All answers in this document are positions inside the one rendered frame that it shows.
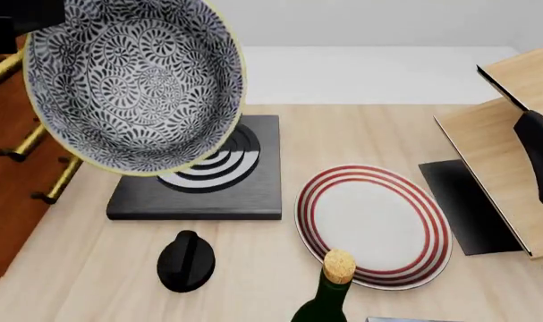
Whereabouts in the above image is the flat black stove plate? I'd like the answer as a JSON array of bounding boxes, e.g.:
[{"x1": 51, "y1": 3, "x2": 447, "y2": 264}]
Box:
[{"x1": 106, "y1": 114, "x2": 284, "y2": 223}]

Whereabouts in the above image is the brass drawer handle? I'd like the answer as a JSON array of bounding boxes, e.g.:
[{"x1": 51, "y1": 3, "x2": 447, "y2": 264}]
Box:
[
  {"x1": 30, "y1": 156, "x2": 85, "y2": 205},
  {"x1": 0, "y1": 49, "x2": 27, "y2": 97},
  {"x1": 0, "y1": 116, "x2": 49, "y2": 164}
]

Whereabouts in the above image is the pale wooden rack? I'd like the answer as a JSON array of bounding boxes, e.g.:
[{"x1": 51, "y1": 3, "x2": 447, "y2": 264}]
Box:
[{"x1": 417, "y1": 43, "x2": 543, "y2": 261}]

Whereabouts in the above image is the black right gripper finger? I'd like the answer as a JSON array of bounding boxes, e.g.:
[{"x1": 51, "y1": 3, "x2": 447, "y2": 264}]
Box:
[{"x1": 512, "y1": 109, "x2": 543, "y2": 220}]

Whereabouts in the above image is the dark green corked bottle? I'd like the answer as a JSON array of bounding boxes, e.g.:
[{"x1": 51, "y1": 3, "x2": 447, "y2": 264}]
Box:
[{"x1": 290, "y1": 247, "x2": 358, "y2": 322}]

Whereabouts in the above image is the black white patterned bowl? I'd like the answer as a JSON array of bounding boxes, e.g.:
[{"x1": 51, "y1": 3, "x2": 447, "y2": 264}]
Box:
[{"x1": 21, "y1": 0, "x2": 248, "y2": 179}]

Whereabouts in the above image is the round black stove knob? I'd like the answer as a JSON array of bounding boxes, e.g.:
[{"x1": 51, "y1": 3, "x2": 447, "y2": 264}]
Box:
[{"x1": 157, "y1": 229, "x2": 217, "y2": 294}]

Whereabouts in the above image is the white plate with red rings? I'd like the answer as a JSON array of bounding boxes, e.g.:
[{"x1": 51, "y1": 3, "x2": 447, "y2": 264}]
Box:
[{"x1": 293, "y1": 164, "x2": 454, "y2": 292}]

